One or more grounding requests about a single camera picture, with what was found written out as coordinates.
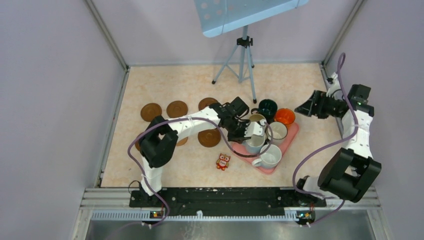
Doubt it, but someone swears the dark brown wooden coaster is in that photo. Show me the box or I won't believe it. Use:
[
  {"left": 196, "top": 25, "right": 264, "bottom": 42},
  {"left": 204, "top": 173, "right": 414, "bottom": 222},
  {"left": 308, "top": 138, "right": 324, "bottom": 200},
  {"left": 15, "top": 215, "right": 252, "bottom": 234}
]
[{"left": 198, "top": 97, "right": 218, "bottom": 111}]

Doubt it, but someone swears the dark brown coaster front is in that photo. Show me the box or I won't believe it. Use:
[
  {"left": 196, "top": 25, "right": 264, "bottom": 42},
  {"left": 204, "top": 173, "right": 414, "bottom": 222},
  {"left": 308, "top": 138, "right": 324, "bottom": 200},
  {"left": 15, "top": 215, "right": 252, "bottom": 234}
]
[{"left": 197, "top": 128, "right": 221, "bottom": 148}]

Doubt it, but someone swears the light blue mug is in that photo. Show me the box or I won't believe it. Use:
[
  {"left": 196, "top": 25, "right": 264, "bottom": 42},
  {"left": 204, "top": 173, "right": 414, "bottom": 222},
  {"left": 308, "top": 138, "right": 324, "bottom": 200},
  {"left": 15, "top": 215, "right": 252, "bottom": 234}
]
[{"left": 242, "top": 135, "right": 267, "bottom": 155}]

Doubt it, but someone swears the red owl figure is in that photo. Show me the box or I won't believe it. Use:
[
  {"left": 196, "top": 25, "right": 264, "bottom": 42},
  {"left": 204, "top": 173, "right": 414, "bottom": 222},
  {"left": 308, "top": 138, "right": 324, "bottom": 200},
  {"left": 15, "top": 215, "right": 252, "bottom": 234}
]
[{"left": 216, "top": 153, "right": 231, "bottom": 171}]

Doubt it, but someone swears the dark brown ridged coaster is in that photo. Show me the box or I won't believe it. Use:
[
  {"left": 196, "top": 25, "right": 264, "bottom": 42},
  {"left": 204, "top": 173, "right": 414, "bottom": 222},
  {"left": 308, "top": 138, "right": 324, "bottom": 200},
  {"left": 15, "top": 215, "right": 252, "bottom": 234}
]
[{"left": 166, "top": 100, "right": 188, "bottom": 118}]

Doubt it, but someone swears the light brown coaster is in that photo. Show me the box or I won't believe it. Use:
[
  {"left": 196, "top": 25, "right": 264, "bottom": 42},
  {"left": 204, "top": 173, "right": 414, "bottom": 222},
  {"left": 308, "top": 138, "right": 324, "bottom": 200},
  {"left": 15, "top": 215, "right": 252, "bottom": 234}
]
[{"left": 176, "top": 137, "right": 188, "bottom": 147}]

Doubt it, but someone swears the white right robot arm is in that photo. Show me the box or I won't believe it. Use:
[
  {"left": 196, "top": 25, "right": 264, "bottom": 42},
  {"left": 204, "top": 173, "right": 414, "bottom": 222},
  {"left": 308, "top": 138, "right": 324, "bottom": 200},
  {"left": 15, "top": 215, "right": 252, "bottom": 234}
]
[{"left": 292, "top": 84, "right": 382, "bottom": 206}]

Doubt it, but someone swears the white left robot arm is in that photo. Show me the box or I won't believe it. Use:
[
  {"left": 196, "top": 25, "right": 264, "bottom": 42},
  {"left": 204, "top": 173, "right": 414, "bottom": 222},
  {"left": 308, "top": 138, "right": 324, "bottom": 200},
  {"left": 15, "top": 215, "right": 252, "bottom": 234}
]
[{"left": 138, "top": 97, "right": 250, "bottom": 207}]

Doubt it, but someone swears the beige mug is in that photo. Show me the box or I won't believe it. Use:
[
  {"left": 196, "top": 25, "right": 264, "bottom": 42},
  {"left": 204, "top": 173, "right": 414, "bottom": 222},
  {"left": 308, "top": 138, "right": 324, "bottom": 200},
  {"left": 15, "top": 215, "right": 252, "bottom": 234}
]
[{"left": 248, "top": 113, "right": 267, "bottom": 126}]

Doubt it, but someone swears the orange mug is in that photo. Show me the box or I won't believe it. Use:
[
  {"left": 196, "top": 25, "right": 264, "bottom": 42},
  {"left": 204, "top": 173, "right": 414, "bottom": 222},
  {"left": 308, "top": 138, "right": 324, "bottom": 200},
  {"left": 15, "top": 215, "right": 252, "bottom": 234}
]
[{"left": 274, "top": 108, "right": 296, "bottom": 129}]

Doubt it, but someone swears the dark green mug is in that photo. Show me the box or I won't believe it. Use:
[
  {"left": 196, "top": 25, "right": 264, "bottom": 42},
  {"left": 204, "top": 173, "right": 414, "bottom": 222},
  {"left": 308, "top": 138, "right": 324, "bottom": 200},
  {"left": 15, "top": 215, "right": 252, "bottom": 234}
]
[{"left": 250, "top": 99, "right": 279, "bottom": 124}]

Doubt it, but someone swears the cream white mug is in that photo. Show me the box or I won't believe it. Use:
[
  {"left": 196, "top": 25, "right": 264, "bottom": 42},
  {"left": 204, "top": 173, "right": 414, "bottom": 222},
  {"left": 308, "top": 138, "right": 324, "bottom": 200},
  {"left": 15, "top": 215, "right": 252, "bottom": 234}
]
[{"left": 266, "top": 121, "right": 288, "bottom": 146}]

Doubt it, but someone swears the blue dotted board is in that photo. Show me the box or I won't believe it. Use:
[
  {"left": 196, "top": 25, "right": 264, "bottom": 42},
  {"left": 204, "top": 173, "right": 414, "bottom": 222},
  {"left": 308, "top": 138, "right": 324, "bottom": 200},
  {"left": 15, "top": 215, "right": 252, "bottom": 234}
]
[{"left": 194, "top": 0, "right": 309, "bottom": 38}]

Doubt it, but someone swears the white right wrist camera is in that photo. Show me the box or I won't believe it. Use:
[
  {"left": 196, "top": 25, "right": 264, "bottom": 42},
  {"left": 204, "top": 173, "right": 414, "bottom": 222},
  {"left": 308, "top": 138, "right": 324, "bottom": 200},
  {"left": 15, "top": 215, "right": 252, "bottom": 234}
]
[{"left": 326, "top": 72, "right": 341, "bottom": 97}]

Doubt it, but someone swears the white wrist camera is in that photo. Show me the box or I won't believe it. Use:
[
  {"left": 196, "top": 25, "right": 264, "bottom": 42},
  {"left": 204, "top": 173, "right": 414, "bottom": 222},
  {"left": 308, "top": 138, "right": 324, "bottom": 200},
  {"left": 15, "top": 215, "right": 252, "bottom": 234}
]
[
  {"left": 326, "top": 72, "right": 341, "bottom": 97},
  {"left": 245, "top": 119, "right": 267, "bottom": 137}
]

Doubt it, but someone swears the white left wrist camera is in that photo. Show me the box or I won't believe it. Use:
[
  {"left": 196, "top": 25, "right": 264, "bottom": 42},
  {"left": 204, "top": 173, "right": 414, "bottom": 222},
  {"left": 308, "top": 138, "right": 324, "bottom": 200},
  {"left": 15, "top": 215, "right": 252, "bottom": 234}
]
[{"left": 245, "top": 119, "right": 267, "bottom": 137}]

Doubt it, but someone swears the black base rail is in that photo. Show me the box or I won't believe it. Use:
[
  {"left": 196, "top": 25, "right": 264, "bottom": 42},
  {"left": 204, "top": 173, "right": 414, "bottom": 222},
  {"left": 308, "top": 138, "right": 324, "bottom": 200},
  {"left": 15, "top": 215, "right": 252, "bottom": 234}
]
[{"left": 129, "top": 187, "right": 327, "bottom": 217}]

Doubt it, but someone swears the grey cable duct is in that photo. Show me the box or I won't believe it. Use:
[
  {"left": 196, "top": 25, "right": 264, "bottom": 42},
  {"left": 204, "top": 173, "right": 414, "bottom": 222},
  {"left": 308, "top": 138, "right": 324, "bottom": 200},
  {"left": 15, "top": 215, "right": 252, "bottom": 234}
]
[{"left": 91, "top": 210, "right": 299, "bottom": 222}]

